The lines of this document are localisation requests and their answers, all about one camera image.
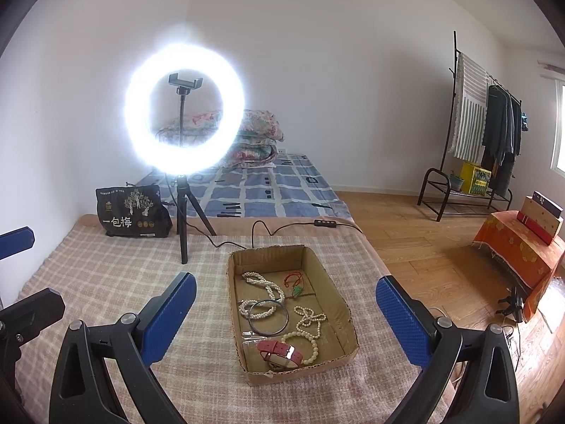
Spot blue plaid bed sheet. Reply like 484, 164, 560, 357
132, 152, 356, 220

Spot black metal clothes rack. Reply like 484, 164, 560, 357
417, 31, 524, 222

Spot yellow box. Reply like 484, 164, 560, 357
460, 162, 492, 196

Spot red flat box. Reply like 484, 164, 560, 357
516, 211, 556, 246

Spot small black floor tripod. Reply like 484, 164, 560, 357
498, 287, 526, 324

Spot yellow bead bracelet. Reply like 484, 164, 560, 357
280, 330, 319, 366

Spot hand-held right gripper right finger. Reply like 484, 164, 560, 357
375, 275, 522, 424

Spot orange cloth covered table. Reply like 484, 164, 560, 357
472, 211, 565, 323

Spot red string green pendant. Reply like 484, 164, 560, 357
282, 271, 310, 298

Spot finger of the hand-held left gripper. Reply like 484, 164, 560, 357
0, 226, 36, 260
0, 288, 66, 356

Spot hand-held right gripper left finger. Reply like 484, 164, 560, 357
48, 271, 198, 424

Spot window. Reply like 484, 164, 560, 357
549, 71, 565, 173

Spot red strap watch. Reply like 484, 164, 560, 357
257, 339, 303, 369

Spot cardboard box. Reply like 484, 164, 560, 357
226, 246, 359, 388

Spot dark purple box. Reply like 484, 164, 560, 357
532, 191, 565, 219

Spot striped hanging cloth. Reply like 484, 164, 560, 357
450, 52, 490, 162

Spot white pearl bracelet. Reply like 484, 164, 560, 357
239, 271, 287, 319

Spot black bangle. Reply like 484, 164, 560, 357
247, 299, 290, 337

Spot dark hanging clothes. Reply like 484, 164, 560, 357
481, 84, 524, 195

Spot folded floral quilt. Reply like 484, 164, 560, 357
221, 139, 279, 169

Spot black printed snack bag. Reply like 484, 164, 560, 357
96, 184, 174, 238

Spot white ring light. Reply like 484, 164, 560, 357
124, 31, 245, 173

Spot black phone holder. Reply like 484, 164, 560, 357
168, 72, 204, 147

